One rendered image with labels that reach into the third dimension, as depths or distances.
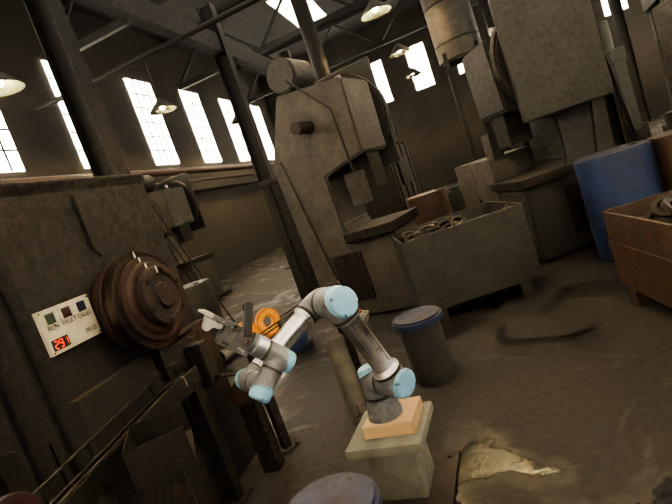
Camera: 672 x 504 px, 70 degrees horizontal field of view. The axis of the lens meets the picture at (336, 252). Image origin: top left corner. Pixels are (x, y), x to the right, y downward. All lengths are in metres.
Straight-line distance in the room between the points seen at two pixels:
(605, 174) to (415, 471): 2.98
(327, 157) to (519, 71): 1.84
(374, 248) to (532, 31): 2.32
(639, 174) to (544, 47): 1.34
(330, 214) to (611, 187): 2.43
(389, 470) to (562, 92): 3.59
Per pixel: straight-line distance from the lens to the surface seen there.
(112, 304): 2.22
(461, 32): 10.46
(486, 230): 4.01
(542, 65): 4.73
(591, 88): 4.90
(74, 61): 7.15
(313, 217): 4.83
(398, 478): 2.17
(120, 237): 2.60
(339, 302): 1.71
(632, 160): 4.37
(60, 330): 2.19
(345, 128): 4.54
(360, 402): 2.87
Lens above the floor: 1.30
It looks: 7 degrees down
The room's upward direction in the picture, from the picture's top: 19 degrees counter-clockwise
